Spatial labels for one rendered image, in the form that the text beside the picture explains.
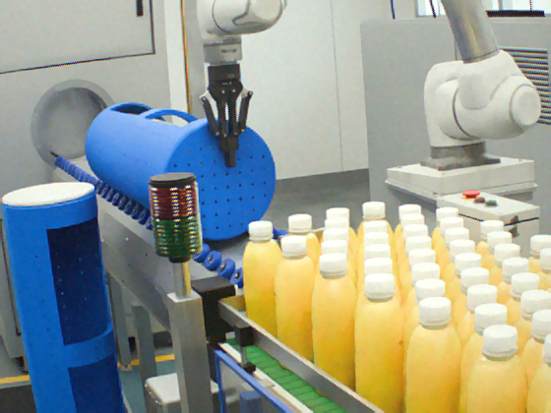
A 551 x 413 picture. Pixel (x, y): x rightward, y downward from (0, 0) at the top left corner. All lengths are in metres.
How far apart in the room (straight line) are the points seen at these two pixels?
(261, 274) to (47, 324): 1.06
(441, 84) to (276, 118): 4.99
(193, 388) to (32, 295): 1.26
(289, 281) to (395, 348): 0.27
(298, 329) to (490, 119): 0.88
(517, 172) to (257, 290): 0.96
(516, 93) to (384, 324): 1.01
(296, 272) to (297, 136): 5.90
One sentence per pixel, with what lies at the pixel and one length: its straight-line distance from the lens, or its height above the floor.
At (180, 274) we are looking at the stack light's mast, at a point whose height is 1.13.
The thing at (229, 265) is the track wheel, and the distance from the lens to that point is 1.72.
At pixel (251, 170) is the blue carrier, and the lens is 2.02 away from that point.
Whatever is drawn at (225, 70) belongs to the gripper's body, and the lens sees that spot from 1.91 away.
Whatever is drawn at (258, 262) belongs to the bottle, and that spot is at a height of 1.05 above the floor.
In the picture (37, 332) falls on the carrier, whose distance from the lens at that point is 2.41.
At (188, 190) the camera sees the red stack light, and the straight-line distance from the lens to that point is 1.08.
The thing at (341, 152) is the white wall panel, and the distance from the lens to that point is 7.36.
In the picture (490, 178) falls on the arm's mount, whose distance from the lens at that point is 2.15.
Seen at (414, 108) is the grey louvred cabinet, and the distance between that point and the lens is 4.39.
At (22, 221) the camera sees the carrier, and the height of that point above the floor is 0.98.
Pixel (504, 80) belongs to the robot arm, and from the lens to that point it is 2.03.
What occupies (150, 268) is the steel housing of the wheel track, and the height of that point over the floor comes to 0.85.
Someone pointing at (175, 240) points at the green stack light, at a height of 1.18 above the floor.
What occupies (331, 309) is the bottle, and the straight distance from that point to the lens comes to 1.21.
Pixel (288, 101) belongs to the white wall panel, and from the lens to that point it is 7.14.
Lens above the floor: 1.44
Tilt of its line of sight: 12 degrees down
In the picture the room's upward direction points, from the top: 4 degrees counter-clockwise
